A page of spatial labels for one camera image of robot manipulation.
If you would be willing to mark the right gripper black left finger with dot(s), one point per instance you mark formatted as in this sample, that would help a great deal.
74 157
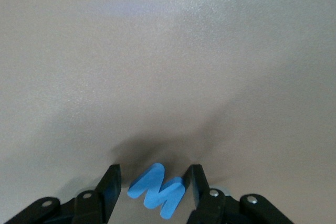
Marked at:
84 208

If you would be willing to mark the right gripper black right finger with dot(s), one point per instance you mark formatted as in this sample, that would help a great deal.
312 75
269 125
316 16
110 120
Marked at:
225 211

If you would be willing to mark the blue foam letter W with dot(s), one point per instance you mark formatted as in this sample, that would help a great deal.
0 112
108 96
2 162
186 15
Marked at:
151 182

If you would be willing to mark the brown table cover sheet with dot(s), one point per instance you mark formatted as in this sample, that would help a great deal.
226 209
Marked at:
157 51

